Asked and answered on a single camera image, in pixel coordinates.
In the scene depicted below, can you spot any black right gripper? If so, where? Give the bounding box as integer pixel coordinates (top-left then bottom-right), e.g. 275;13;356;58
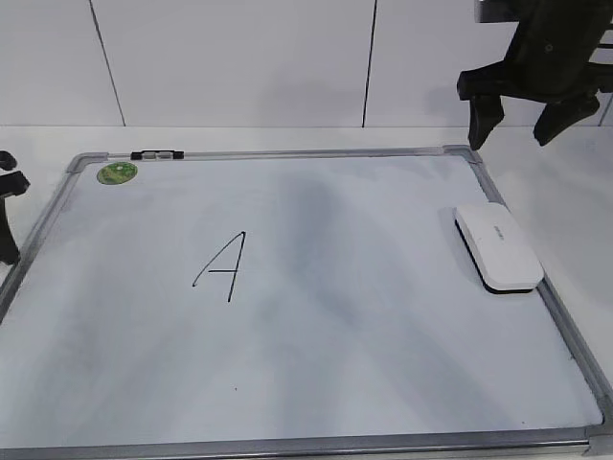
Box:
457;1;612;150

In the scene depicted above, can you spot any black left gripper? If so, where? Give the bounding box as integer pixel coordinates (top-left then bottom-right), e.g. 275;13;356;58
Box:
0;171;30;264

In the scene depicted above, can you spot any white whiteboard eraser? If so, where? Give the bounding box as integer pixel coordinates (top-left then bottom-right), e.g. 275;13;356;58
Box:
454;202;544;294

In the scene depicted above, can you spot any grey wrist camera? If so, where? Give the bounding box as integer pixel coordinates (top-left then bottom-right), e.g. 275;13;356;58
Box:
473;0;521;24

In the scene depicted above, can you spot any whiteboard with aluminium frame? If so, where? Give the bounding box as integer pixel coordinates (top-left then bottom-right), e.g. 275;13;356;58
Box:
1;146;612;459

